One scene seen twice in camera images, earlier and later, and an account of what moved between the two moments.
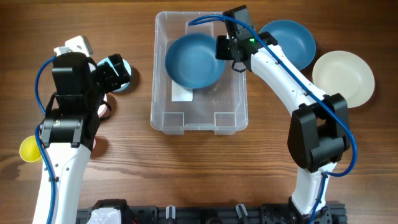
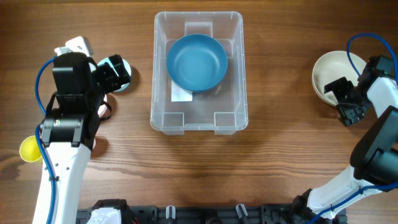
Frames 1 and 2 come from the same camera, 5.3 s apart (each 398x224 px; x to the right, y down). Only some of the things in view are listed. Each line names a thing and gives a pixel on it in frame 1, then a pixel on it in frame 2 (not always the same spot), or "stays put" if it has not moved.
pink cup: x=94 y=144 stays put
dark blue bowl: x=294 y=40 -> x=197 y=62
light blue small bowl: x=125 y=86 stays put
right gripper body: x=221 y=48 -> x=347 y=99
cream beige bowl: x=345 y=73 stays put
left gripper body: x=106 y=78 stays put
